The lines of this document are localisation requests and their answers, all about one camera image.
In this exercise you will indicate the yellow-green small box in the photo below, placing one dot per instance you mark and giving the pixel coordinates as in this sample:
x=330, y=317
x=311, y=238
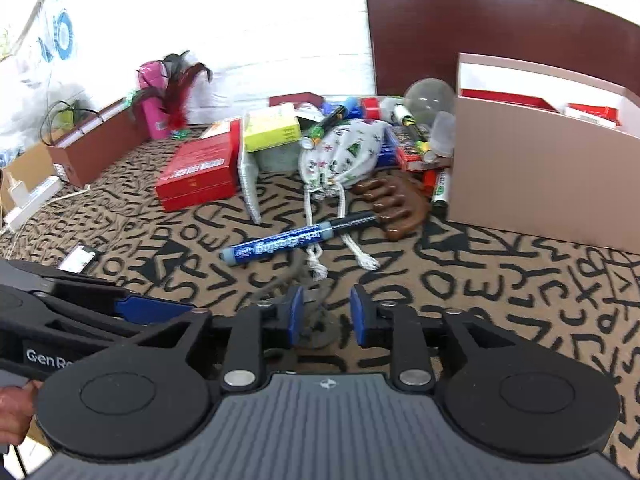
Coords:
x=272, y=127

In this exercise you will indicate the white cardboard box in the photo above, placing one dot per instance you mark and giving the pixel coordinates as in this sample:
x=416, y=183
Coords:
x=530, y=175

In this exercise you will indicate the red printed packet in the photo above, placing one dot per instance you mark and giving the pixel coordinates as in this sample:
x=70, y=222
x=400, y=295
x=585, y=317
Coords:
x=592, y=114

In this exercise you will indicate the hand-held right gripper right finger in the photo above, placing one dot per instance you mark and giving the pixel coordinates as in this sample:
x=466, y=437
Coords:
x=361, y=322

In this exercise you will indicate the red marker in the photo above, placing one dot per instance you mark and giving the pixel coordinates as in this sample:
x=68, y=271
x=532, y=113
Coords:
x=428, y=182

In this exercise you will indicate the dark red box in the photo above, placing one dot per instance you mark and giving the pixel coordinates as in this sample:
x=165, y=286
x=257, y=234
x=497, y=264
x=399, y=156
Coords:
x=295, y=99

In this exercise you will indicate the red black feather toy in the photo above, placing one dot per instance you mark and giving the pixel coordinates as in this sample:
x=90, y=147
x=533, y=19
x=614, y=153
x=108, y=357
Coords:
x=177, y=95

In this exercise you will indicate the grey box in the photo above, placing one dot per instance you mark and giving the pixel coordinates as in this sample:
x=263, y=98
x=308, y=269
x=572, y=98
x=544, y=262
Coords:
x=277, y=160

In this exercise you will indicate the black marker yellow label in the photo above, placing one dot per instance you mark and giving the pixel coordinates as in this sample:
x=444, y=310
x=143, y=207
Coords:
x=327, y=120

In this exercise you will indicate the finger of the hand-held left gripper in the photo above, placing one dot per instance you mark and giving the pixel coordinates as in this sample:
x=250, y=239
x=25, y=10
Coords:
x=150, y=308

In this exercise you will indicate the red patterned box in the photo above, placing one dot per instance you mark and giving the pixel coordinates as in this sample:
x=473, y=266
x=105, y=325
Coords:
x=407, y=150

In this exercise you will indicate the white marker green label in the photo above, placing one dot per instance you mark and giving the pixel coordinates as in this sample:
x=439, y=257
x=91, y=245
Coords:
x=441, y=187

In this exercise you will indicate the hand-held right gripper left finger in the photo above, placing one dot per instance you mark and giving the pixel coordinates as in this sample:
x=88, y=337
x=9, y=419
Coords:
x=295, y=317

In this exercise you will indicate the pink bottle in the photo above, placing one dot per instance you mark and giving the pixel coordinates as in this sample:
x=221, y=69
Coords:
x=156, y=105

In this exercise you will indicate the dark brown wooden board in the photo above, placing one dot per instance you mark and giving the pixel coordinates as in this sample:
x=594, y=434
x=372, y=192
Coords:
x=450, y=30

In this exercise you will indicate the blue marker pen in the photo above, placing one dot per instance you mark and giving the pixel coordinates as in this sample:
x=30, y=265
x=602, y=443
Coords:
x=280, y=243

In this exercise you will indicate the brown wooden finger massager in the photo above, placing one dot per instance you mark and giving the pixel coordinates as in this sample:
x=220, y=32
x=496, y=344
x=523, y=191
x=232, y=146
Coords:
x=400, y=207

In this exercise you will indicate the white power strip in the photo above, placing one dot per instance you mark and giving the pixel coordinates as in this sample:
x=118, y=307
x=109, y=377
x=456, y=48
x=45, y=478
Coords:
x=30, y=200

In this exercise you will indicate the small clear plastic cup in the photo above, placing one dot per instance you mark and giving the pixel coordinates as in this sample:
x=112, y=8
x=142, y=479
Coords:
x=443, y=135

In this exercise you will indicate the person's left hand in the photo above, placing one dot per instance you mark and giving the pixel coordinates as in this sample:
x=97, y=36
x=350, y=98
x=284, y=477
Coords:
x=15, y=407

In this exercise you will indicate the large red flat box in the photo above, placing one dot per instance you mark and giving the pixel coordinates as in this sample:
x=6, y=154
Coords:
x=200, y=172

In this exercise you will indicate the long brown cardboard box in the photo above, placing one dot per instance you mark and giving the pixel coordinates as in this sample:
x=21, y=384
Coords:
x=95, y=150

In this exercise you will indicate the smartphone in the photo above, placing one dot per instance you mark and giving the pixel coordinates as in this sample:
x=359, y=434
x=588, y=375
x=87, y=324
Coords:
x=77, y=260

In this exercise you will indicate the clear plastic bag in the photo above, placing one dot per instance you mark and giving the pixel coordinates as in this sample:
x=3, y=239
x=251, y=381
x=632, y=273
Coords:
x=35, y=45

